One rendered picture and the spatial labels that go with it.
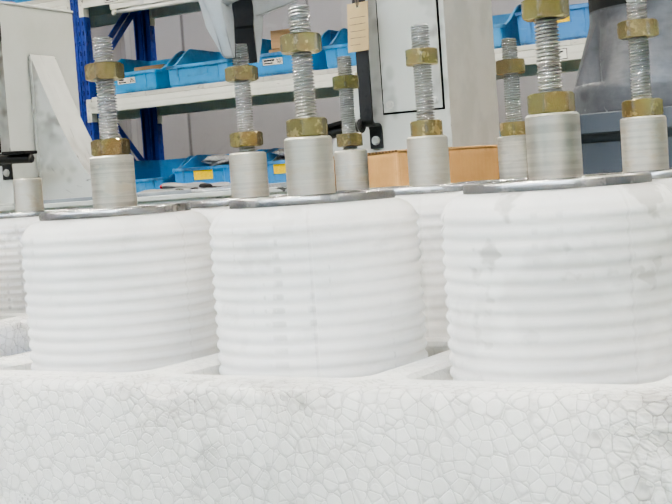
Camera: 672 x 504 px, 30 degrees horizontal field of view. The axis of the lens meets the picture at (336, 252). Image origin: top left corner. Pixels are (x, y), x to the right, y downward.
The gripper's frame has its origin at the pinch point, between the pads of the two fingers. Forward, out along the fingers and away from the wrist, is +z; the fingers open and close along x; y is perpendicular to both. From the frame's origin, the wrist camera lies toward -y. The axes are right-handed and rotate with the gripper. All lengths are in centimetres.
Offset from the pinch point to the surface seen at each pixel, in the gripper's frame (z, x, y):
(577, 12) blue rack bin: -55, 461, -17
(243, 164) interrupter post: 7.4, -1.1, 0.8
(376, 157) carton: 6, 95, -15
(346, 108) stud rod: 3.9, 11.0, 3.9
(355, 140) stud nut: 6.1, 10.7, 4.4
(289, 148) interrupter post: 7.2, -15.4, 8.2
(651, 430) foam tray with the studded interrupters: 17.8, -26.7, 23.8
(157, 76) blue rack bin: -51, 509, -227
